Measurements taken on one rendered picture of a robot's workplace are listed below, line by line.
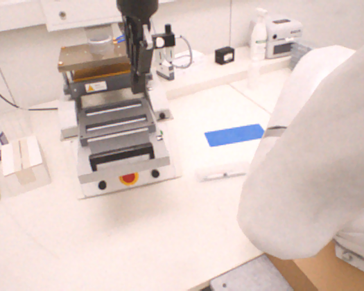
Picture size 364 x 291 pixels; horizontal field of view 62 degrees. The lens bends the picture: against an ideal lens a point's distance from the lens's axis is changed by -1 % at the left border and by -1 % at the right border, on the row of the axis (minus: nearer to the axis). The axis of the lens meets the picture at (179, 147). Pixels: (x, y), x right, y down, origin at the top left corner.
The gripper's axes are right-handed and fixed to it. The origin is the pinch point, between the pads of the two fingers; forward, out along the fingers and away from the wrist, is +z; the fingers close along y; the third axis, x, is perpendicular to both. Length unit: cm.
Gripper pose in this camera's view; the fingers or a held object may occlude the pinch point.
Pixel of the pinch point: (138, 80)
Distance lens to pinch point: 69.5
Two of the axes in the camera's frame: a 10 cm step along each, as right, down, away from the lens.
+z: -1.0, 6.1, 7.9
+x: 9.0, -2.9, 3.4
